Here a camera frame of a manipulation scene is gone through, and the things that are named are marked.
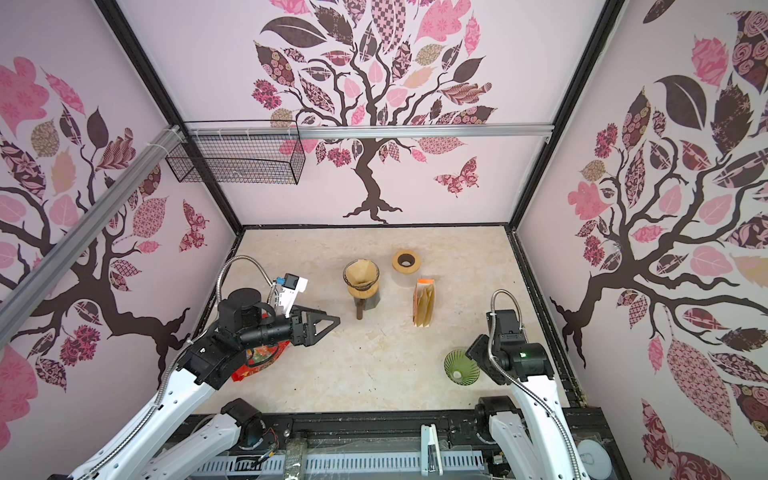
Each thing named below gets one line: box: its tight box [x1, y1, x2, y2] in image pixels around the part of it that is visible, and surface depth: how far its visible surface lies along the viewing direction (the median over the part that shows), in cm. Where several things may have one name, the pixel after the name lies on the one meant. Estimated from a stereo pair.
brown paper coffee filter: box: [346, 259, 377, 283], surface depth 90 cm
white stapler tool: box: [420, 423, 444, 477], surface depth 71 cm
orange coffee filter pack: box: [413, 279, 435, 328], surface depth 92 cm
